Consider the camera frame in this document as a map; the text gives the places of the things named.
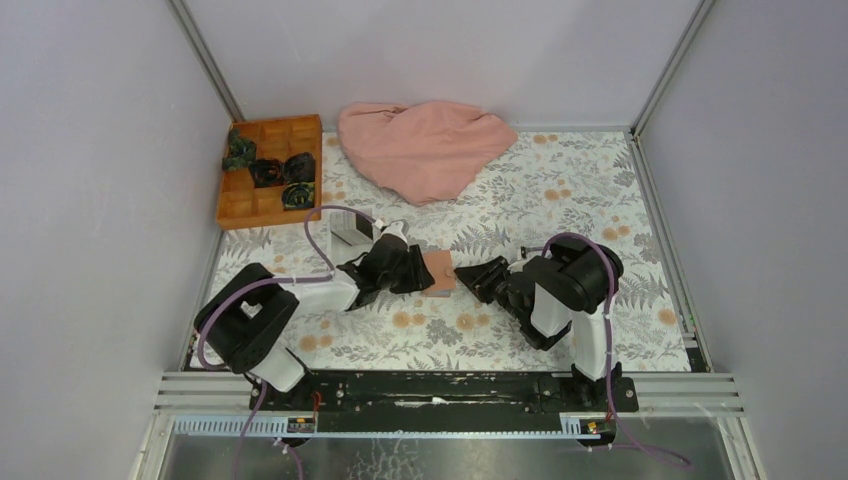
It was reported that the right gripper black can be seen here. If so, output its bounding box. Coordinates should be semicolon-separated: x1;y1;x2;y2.
454;256;526;326

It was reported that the brown leather card holder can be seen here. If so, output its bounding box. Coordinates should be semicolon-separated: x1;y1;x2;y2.
423;250;457;298

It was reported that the white translucent card box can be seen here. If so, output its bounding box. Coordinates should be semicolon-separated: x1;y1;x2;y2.
325;207;379;265

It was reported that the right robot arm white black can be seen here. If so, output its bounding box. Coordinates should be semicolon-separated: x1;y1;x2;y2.
454;233;624;412

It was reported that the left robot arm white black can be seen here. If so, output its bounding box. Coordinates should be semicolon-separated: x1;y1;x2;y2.
194;233;435;411

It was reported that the floral table mat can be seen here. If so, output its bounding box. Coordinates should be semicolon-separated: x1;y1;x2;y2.
188;130;694;374

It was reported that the pink cloth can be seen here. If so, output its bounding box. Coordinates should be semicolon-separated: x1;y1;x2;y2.
337;101;518;206

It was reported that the dark patterned rolled sock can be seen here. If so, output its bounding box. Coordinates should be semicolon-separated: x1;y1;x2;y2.
281;182;315;211

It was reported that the black rolled sock right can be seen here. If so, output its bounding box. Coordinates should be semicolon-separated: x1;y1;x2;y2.
282;152;316;184

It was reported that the black rolled sock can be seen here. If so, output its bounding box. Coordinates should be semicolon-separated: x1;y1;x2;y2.
248;158;285;189
282;152;316;184

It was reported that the black rolled sock left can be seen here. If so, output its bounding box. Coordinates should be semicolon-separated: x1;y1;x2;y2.
248;158;285;189

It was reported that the wooden compartment tray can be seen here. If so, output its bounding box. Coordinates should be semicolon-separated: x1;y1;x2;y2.
216;114;323;230

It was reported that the green patterned rolled sock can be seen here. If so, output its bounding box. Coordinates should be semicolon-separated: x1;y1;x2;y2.
221;128;257;172

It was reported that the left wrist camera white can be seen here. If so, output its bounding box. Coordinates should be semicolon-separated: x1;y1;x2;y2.
378;220;409;246

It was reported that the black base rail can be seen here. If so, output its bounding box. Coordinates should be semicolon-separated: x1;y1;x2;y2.
249;368;639;433

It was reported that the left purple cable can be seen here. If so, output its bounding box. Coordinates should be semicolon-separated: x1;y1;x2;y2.
196;205;386;480

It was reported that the purple cable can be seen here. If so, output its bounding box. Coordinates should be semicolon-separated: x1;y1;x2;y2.
196;205;386;480
519;232;696;473

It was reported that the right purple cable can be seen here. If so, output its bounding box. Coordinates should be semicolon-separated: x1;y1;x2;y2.
519;232;696;473

